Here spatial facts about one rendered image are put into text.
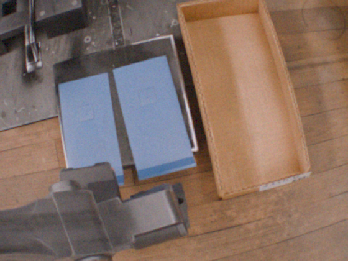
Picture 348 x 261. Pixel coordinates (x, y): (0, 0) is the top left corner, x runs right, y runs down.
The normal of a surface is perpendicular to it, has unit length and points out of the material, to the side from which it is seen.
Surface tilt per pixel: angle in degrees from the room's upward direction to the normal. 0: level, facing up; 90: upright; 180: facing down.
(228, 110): 0
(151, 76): 0
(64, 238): 42
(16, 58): 0
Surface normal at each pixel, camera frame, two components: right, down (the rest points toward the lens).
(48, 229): 0.59, -0.40
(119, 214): -0.11, -0.23
